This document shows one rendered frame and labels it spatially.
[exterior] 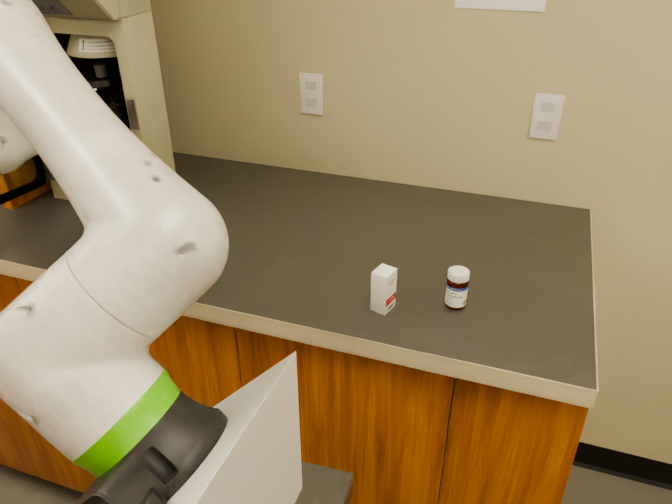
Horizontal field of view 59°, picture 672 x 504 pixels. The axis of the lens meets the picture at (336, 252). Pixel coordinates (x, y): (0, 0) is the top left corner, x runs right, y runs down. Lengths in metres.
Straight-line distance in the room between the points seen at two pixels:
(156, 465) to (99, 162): 0.31
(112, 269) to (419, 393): 0.72
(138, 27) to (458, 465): 1.16
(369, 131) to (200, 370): 0.80
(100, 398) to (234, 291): 0.63
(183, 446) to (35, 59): 0.47
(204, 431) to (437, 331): 0.58
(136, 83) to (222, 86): 0.43
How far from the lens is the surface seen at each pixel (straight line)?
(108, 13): 1.40
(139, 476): 0.64
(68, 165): 0.69
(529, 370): 1.07
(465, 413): 1.18
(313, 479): 0.87
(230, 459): 0.60
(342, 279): 1.24
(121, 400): 0.64
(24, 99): 0.77
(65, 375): 0.64
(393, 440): 1.28
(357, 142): 1.72
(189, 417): 0.67
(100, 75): 1.60
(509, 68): 1.58
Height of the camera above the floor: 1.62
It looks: 31 degrees down
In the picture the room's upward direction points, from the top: straight up
